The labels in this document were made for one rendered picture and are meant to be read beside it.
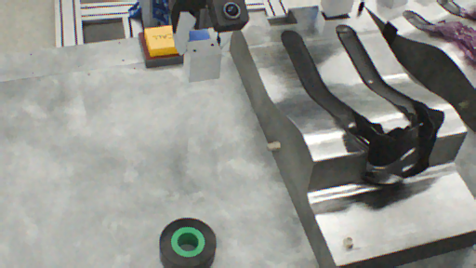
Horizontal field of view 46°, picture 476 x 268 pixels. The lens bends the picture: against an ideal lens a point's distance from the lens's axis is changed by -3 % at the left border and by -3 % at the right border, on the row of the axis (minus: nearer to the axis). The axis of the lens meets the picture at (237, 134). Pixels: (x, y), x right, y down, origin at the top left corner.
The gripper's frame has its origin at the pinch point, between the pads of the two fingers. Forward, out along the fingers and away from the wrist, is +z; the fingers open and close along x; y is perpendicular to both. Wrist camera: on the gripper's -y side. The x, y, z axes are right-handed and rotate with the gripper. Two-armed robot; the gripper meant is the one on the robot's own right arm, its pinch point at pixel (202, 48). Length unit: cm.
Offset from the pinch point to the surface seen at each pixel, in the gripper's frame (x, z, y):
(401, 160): -26.8, 7.6, -21.9
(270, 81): -11.3, 6.6, -2.6
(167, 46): 2.2, 11.3, 13.7
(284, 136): -10.1, 7.7, -13.4
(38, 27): 30, 95, 124
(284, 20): -20.2, 8.3, 13.8
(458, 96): -47.4, 11.0, -8.7
